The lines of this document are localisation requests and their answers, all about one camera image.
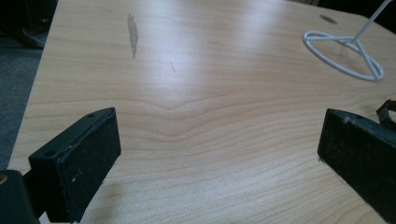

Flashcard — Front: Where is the black metal stand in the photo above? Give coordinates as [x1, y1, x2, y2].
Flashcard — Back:
[0, 0, 59, 49]

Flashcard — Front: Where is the black strap accessory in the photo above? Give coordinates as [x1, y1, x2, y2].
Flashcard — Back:
[375, 99, 396, 130]

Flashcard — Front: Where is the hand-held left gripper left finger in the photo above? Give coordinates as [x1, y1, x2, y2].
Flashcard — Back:
[22, 106, 122, 224]

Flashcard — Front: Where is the white wire display rack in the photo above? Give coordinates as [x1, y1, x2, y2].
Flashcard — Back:
[303, 0, 394, 82]

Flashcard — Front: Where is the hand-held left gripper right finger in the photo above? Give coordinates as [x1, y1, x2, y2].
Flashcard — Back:
[317, 108, 396, 224]

